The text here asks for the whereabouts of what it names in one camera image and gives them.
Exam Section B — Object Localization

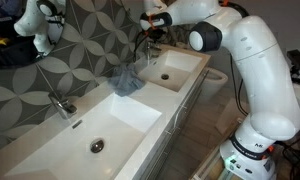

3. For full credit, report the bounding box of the large white sink basin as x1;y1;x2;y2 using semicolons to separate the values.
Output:
4;92;163;180

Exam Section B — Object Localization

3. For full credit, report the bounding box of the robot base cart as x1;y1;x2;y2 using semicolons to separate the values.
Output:
189;118;244;180

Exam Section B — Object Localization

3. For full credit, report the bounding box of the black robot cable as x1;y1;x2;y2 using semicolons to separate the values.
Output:
229;53;249;118

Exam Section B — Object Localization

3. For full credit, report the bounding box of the small round wall mirror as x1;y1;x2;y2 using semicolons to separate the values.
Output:
120;0;148;25

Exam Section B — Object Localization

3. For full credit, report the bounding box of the large round wall mirror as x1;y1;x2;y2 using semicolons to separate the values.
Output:
0;0;66;71

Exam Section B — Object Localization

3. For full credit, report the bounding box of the beige bath mat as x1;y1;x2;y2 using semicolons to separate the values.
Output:
215;97;251;136

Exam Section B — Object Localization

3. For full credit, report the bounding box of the chrome faucet with tall handle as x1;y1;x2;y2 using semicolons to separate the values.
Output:
145;40;163;62

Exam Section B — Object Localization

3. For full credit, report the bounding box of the blue crumpled cloth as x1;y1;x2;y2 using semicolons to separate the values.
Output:
107;63;147;98

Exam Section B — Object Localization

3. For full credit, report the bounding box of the white toilet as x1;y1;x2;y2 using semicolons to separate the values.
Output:
198;66;230;104

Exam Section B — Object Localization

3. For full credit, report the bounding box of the chrome large sink drain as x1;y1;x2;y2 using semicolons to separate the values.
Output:
89;138;106;154

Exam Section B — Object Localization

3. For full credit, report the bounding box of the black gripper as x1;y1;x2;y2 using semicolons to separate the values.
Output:
145;27;166;51

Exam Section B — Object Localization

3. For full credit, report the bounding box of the chrome faucet with flat handle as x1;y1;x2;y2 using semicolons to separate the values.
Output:
47;91;79;120

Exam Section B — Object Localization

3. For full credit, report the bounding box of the black camera on stand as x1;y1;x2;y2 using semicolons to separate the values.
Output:
286;49;300;86

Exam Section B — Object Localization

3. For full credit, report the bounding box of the small white sink basin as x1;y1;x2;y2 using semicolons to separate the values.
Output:
137;49;204;93

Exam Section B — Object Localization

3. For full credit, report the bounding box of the grey vanity cabinet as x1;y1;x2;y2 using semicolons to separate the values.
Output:
136;64;212;180

